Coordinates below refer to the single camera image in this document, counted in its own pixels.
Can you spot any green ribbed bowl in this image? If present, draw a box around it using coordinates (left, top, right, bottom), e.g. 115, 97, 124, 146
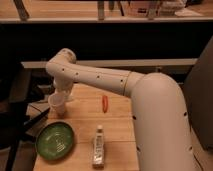
35, 122, 75, 161

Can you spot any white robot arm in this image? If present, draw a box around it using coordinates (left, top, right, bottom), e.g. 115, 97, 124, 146
46, 48, 196, 171

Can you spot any red chili pepper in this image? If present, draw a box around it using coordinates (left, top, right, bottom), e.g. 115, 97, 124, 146
102, 95, 108, 113

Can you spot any black stand at left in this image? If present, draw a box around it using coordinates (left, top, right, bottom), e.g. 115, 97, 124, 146
0, 63, 49, 171

